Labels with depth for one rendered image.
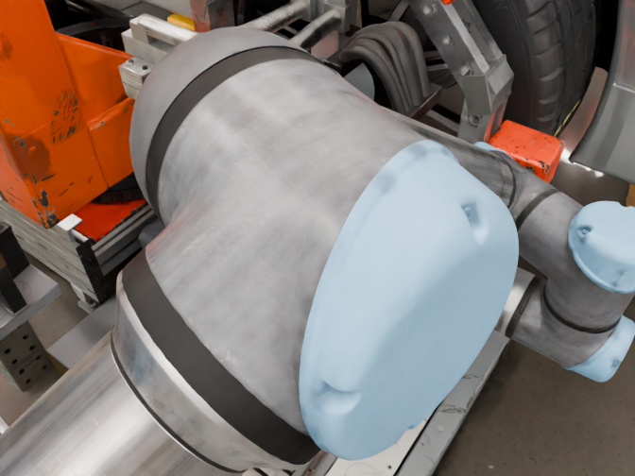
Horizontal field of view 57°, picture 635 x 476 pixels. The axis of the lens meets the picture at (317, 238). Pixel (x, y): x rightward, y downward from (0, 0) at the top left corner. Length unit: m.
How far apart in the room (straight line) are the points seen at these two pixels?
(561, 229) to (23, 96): 0.91
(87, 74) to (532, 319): 0.94
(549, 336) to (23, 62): 0.92
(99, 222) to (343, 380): 1.50
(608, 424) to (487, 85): 1.10
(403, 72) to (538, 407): 1.12
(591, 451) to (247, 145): 1.47
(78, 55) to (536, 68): 0.81
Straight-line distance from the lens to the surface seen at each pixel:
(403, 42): 0.72
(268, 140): 0.23
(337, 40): 0.89
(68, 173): 1.27
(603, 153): 1.06
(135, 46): 0.89
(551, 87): 0.88
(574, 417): 1.66
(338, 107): 0.24
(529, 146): 0.85
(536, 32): 0.85
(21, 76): 1.15
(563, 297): 0.61
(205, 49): 0.28
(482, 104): 0.81
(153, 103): 0.28
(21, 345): 1.63
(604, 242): 0.56
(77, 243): 1.54
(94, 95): 1.28
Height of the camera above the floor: 1.37
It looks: 46 degrees down
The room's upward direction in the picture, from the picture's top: straight up
